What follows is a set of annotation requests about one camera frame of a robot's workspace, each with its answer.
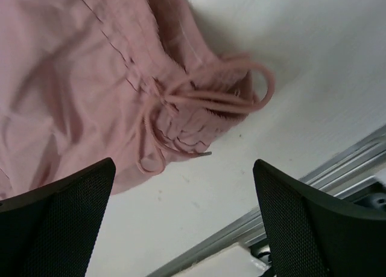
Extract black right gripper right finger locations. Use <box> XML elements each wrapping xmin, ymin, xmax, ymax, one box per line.
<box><xmin>253</xmin><ymin>159</ymin><xmax>385</xmax><ymax>276</ymax></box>

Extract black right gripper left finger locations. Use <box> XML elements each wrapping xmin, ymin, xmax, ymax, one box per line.
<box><xmin>1</xmin><ymin>158</ymin><xmax>116</xmax><ymax>276</ymax></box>

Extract pink trousers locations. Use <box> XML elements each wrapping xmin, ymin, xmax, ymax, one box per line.
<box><xmin>1</xmin><ymin>0</ymin><xmax>275</xmax><ymax>199</ymax></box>

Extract aluminium table frame rail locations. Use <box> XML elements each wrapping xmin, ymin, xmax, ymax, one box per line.
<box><xmin>153</xmin><ymin>128</ymin><xmax>385</xmax><ymax>276</ymax></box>

